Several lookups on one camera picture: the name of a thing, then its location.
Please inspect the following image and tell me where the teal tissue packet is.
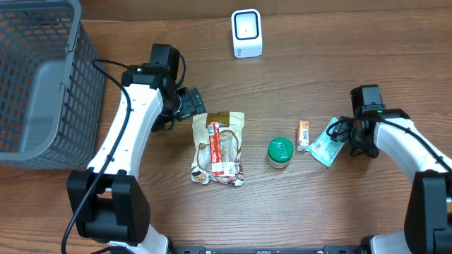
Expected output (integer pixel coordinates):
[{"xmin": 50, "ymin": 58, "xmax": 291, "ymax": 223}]
[{"xmin": 307, "ymin": 117, "xmax": 345, "ymax": 168}]

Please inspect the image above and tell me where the white brown snack packet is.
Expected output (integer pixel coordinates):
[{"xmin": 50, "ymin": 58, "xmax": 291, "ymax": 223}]
[{"xmin": 191, "ymin": 111, "xmax": 245, "ymax": 187}]

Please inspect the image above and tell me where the orange snack packet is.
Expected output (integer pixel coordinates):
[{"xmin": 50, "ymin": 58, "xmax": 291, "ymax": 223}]
[{"xmin": 296, "ymin": 121, "xmax": 309, "ymax": 152}]

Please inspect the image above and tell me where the red snack bar wrapper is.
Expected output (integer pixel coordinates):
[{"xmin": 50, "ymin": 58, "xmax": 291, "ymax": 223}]
[{"xmin": 207, "ymin": 122, "xmax": 235, "ymax": 177}]

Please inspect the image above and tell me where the green lid seasoning jar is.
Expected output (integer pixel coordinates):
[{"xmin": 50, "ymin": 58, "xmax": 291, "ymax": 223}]
[{"xmin": 266, "ymin": 137, "xmax": 294, "ymax": 169}]

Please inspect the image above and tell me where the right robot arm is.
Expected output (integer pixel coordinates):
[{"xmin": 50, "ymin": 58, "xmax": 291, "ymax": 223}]
[{"xmin": 326, "ymin": 85, "xmax": 451, "ymax": 254}]

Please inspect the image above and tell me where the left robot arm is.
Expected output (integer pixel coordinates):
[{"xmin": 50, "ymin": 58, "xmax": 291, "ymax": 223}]
[{"xmin": 61, "ymin": 44, "xmax": 206, "ymax": 254}]

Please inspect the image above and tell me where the white barcode scanner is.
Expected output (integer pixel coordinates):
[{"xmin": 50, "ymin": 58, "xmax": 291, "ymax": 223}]
[{"xmin": 231, "ymin": 8, "xmax": 263, "ymax": 59}]

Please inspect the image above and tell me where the grey plastic mesh basket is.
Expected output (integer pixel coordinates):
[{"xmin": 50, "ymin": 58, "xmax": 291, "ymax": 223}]
[{"xmin": 1, "ymin": 1, "xmax": 106, "ymax": 169}]

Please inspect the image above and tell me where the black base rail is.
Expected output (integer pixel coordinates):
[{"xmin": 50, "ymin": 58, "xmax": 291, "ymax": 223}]
[{"xmin": 172, "ymin": 246, "xmax": 362, "ymax": 254}]

